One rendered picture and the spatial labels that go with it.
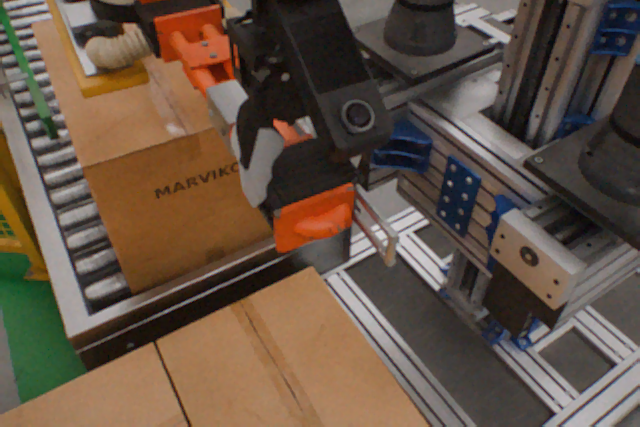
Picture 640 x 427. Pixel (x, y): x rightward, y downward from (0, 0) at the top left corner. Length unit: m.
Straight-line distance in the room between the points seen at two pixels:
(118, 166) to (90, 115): 0.15
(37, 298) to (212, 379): 1.09
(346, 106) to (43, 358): 1.78
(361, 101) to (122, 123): 0.85
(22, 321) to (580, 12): 1.86
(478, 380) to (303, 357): 0.58
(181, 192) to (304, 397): 0.49
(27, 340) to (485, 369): 1.43
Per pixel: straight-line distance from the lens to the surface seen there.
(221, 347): 1.27
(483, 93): 1.24
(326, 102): 0.36
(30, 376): 2.03
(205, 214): 1.26
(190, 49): 0.68
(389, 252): 0.46
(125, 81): 0.89
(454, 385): 1.62
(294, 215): 0.46
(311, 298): 1.31
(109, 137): 1.15
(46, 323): 2.12
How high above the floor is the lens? 1.63
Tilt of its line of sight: 44 degrees down
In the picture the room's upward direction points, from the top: straight up
